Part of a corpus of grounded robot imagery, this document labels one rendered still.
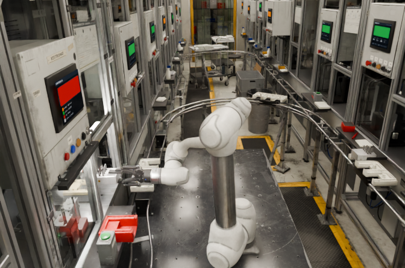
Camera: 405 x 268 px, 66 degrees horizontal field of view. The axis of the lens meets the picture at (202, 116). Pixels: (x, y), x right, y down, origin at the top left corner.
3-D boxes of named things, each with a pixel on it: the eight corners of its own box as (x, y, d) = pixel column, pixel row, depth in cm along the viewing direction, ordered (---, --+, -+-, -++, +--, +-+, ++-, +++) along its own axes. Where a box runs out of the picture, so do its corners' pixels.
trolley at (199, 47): (194, 89, 700) (193, 46, 665) (188, 83, 750) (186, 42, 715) (231, 85, 725) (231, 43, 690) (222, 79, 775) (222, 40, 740)
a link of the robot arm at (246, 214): (259, 229, 176) (261, 196, 168) (249, 252, 161) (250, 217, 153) (232, 221, 183) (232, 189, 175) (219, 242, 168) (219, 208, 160)
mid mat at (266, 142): (287, 170, 372) (287, 169, 372) (241, 171, 373) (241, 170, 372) (270, 135, 466) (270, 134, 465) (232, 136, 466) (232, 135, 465)
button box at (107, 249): (114, 265, 133) (110, 243, 129) (95, 265, 133) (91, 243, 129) (118, 250, 140) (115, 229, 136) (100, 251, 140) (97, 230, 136)
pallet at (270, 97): (252, 102, 364) (252, 94, 360) (257, 99, 375) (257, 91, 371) (282, 107, 346) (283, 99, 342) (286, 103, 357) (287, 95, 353)
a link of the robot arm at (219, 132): (249, 249, 160) (234, 282, 141) (220, 241, 167) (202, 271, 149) (245, 106, 134) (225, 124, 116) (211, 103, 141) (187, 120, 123)
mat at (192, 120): (225, 170, 376) (225, 169, 376) (175, 171, 377) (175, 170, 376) (210, 66, 922) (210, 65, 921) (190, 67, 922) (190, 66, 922)
